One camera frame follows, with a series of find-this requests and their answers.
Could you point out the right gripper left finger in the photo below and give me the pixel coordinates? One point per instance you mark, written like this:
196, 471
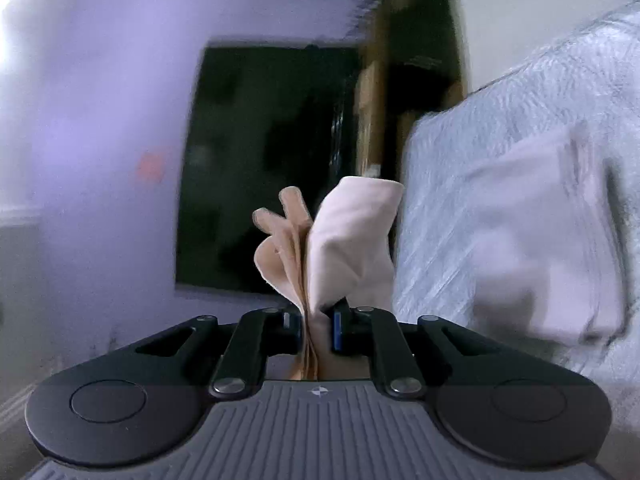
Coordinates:
227, 361

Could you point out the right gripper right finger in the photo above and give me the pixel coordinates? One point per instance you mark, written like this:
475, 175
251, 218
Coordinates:
406, 361

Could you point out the black television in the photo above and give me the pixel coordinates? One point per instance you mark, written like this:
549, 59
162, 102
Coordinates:
263, 117

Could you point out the silver quilted bed cover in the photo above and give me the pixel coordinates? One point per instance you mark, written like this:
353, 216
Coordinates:
592, 79

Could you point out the beige pink garment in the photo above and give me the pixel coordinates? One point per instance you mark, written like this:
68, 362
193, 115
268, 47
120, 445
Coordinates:
340, 259

